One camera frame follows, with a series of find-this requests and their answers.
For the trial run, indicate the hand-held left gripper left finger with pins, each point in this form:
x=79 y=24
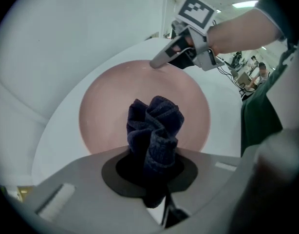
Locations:
x=79 y=203

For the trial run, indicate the person's right forearm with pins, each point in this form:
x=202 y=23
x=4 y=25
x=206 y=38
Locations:
x=239 y=30

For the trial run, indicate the big pink plate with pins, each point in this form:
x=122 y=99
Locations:
x=108 y=106

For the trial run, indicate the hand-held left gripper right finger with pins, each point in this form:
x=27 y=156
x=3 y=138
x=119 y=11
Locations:
x=212 y=179

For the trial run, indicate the dark blue cloth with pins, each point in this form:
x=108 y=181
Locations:
x=156 y=130

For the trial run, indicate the dark green printed t-shirt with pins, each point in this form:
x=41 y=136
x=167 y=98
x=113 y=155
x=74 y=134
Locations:
x=259 y=111

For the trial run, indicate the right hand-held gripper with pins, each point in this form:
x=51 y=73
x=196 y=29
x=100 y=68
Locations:
x=195 y=11

